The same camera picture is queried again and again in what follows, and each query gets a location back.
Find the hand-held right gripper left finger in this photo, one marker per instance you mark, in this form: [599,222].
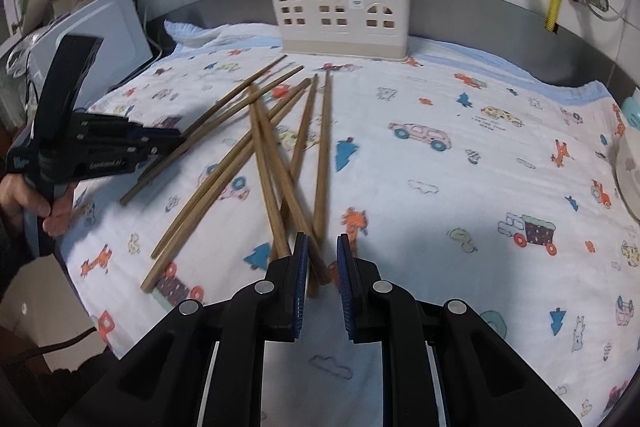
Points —
[300,287]

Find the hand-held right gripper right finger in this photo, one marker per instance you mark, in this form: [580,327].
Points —
[344,287]

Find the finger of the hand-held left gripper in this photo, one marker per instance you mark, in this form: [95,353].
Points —
[145,149]
[125,127]

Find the bunch of wooden chopsticks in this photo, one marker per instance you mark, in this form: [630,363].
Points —
[322,157]

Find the cream plastic chopstick holder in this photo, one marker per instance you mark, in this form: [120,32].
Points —
[320,42]

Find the person's left hand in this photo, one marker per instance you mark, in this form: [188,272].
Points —
[35,202]

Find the white kitchen appliance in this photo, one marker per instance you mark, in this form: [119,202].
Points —
[115,37]

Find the white cartoon printed cloth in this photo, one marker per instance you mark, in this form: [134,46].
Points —
[450,207]

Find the white ceramic bowl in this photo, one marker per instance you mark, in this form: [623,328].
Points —
[627,172]

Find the teal plastic bottle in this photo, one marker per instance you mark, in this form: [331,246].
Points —
[632,112]

